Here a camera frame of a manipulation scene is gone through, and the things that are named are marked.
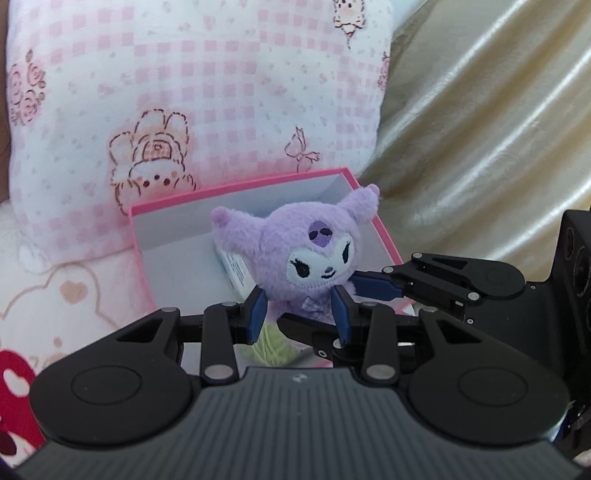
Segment green yarn ball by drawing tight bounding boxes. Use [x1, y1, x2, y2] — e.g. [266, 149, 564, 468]
[249, 323, 301, 367]

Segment white toothpaste box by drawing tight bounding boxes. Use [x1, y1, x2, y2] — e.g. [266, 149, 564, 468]
[213, 244, 256, 300]

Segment purple plush toy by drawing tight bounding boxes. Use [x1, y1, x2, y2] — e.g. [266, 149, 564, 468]
[211, 184, 380, 323]

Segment pink cardboard box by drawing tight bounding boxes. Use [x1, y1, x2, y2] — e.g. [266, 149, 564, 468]
[128, 167, 419, 370]

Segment beige satin bed sheet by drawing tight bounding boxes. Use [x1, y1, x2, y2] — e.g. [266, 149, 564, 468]
[363, 1, 590, 280]

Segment pink checkered pillow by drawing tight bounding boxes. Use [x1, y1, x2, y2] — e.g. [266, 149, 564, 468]
[6, 1, 394, 272]

